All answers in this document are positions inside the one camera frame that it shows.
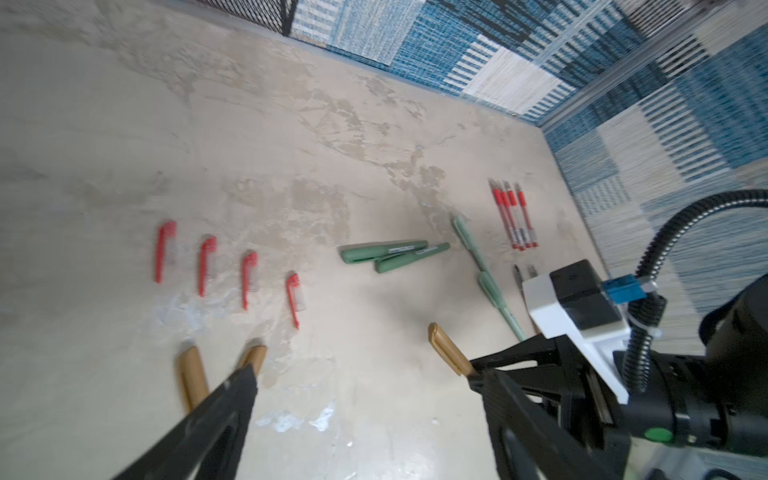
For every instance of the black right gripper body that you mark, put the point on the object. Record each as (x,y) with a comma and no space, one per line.
(555,375)

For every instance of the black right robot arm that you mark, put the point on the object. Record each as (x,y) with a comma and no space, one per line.
(716,401)

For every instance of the tan marker cap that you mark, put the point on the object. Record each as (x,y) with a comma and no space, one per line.
(192,380)
(253,358)

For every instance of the red pen cap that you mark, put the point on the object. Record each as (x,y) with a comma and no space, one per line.
(295,297)
(166,234)
(249,265)
(207,249)

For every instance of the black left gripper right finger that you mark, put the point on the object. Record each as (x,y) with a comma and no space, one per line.
(526,441)

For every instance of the light green marker long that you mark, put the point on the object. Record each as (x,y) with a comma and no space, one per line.
(467,240)

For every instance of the dark green marker pen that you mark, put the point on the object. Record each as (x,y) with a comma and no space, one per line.
(360,253)

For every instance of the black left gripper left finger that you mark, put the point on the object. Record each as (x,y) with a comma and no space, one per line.
(208,442)

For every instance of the light green marker short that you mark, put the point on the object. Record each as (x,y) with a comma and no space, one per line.
(495,296)

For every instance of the tan marker pen front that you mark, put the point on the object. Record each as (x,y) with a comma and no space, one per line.
(449,352)

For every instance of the black mesh shelf rack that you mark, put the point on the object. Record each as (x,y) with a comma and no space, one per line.
(274,15)

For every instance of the red gel pen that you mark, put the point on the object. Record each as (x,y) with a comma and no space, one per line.
(517,216)
(508,203)
(522,202)
(503,207)

